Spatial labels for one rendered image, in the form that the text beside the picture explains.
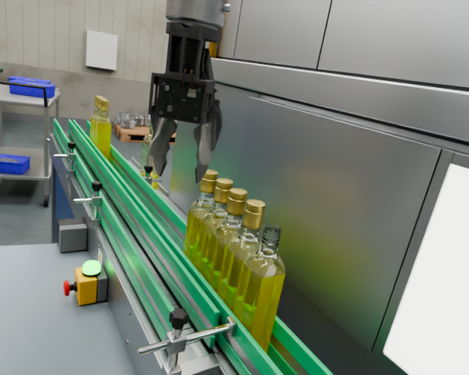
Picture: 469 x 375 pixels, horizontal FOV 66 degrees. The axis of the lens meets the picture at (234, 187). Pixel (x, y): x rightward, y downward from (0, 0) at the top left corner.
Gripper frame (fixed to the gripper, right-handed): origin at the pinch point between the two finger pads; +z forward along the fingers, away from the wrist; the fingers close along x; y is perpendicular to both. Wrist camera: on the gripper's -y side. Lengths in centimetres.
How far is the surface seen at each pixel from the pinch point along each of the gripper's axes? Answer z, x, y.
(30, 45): 0, -374, -528
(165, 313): 26.9, 0.1, -0.7
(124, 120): 91, -214, -529
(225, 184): 5.7, 5.9, -15.1
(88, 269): 37, -25, -24
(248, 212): 7.1, 11.3, -6.0
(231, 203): 7.8, 7.9, -10.5
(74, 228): 38, -40, -45
